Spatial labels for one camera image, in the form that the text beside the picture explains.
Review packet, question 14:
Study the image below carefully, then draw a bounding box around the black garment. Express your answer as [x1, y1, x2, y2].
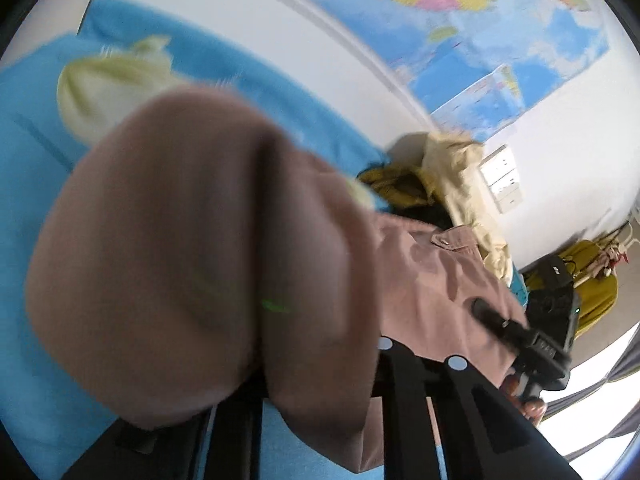
[400, 202, 456, 233]

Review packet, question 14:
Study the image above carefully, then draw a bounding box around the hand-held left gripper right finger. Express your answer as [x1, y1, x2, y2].
[372, 337, 583, 480]

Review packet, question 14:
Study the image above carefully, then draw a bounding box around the person's right hand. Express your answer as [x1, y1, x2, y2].
[500, 375, 548, 428]

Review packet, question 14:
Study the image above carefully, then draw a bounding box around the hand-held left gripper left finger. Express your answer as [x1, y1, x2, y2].
[60, 375, 266, 480]

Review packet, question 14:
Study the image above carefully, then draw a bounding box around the light green garment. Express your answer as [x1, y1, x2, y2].
[56, 35, 386, 211]

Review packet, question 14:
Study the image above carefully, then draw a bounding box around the colourful wall map poster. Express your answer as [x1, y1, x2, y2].
[280, 0, 611, 143]

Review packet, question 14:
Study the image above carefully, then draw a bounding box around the blue bed sheet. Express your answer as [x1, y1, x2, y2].
[0, 0, 528, 480]

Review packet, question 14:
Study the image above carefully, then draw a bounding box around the mustard garment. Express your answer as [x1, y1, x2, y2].
[357, 162, 441, 211]

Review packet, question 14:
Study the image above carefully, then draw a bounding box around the grey curtain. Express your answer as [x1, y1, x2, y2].
[540, 360, 640, 466]

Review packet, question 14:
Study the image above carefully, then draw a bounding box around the pink garment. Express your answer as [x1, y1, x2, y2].
[24, 84, 531, 475]

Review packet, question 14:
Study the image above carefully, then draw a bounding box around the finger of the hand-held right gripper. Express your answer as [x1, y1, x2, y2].
[472, 299, 538, 356]

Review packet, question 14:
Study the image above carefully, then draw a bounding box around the white drawer unit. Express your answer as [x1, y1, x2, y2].
[479, 144, 523, 213]

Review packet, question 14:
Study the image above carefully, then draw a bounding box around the cream garment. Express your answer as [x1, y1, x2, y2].
[422, 130, 516, 281]

